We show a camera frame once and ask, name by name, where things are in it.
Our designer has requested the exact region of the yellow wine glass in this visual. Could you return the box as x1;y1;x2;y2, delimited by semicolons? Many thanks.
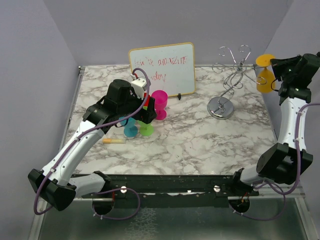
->
255;54;275;94

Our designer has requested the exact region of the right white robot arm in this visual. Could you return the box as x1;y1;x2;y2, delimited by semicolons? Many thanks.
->
229;53;320;196

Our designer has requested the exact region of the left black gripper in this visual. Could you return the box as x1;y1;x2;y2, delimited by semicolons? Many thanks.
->
118;87;158;124

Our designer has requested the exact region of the red wine glass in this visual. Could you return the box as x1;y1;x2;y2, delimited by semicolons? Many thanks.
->
144;95;151;107

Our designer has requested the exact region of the chrome wine glass rack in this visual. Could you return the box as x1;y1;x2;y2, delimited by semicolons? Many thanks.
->
207;44;257;120

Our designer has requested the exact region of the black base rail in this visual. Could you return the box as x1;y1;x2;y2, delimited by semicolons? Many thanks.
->
83;174;258;208

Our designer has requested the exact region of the green wine glass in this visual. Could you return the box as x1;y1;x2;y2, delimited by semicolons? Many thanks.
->
136;120;154;137

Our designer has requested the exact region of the pink wine glass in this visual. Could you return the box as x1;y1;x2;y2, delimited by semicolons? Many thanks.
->
151;90;168;121

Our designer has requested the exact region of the yellow framed whiteboard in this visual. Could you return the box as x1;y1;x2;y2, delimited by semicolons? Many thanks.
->
128;42;196;97

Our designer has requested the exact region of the blue wine glass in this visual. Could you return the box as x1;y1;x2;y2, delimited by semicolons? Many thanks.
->
120;117;138;138

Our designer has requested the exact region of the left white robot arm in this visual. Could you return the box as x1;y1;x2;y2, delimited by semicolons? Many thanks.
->
28;78;156;211

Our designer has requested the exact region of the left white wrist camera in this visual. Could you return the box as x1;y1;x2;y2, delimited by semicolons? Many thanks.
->
130;77;147;100

